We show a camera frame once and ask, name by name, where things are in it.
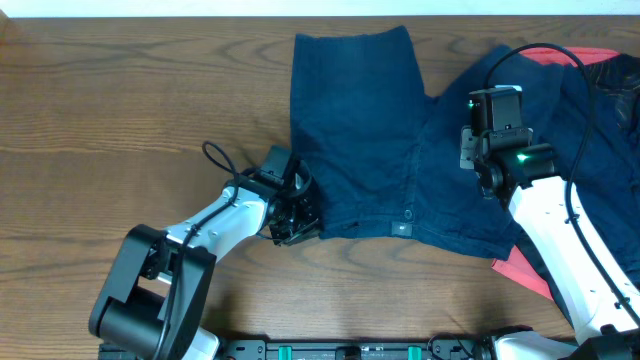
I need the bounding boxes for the dark blue denim shorts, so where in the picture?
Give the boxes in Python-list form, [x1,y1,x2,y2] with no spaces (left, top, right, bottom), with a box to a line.
[290,27,570,259]

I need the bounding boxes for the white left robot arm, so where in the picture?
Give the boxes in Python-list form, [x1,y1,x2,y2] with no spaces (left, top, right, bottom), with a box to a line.
[88,157,321,359]

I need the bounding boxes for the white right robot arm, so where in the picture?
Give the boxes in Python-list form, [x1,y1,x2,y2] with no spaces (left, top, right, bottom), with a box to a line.
[460,126,639,359]

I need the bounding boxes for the red garment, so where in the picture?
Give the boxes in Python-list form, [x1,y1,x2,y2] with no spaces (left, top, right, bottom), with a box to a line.
[491,47,619,300]

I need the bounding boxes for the navy blue garment in pile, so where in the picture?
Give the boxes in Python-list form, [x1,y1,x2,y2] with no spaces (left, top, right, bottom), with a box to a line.
[536,54,639,285]

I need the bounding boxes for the black patterned garment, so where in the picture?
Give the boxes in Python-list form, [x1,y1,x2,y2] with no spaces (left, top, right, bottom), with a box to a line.
[514,52,640,321]

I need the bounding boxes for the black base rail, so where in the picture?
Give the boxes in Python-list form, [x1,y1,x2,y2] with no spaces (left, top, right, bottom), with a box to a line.
[97,333,494,360]

